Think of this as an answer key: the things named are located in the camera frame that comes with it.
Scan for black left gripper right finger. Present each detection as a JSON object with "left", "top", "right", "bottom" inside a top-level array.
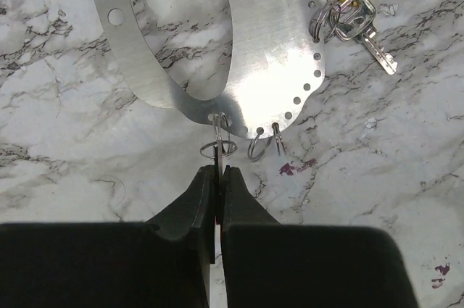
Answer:
[{"left": 221, "top": 167, "right": 418, "bottom": 307}]

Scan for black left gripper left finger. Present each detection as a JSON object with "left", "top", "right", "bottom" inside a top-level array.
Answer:
[{"left": 1, "top": 165, "right": 216, "bottom": 307}]

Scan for silver key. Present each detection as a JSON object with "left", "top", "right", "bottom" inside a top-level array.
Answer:
[
  {"left": 215, "top": 138, "right": 223, "bottom": 180},
  {"left": 335, "top": 0, "right": 397, "bottom": 75}
]

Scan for silver key on yellow tag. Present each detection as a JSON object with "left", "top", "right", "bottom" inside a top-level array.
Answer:
[{"left": 335, "top": 0, "right": 397, "bottom": 75}]

